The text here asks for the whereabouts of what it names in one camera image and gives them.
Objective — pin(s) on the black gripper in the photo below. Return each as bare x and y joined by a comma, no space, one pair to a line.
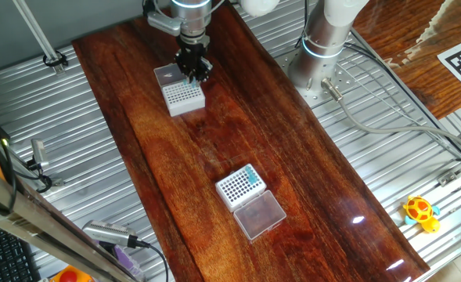
191,55

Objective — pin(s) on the white tip rack clear lid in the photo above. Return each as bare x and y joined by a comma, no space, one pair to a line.
260,217
183,107

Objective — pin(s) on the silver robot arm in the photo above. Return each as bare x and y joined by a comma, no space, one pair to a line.
191,19

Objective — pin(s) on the dark red wooden board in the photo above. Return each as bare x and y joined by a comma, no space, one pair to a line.
199,176

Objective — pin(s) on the silver stand rod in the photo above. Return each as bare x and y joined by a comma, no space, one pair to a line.
38,37

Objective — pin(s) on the brown wooden board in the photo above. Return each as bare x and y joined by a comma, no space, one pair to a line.
394,23

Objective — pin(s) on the yellow orange turtle toy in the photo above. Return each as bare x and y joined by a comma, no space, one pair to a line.
420,211

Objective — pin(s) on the black keyboard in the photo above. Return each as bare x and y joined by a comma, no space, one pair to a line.
3,258

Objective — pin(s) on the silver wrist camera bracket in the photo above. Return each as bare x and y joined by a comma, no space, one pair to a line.
163,23

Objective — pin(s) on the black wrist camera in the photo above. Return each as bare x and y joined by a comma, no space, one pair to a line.
148,6

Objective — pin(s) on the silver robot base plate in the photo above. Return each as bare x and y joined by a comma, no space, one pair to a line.
345,80

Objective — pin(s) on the small grey side camera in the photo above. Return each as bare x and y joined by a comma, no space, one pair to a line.
39,150

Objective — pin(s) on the side camera mount arm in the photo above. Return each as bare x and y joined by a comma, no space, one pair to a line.
58,182

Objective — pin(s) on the silver depth camera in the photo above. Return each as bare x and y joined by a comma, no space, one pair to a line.
109,233

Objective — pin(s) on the aluminium frame beam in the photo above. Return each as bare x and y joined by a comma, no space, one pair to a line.
38,229

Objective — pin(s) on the aluminium bar with bracket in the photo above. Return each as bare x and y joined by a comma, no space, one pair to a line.
445,179

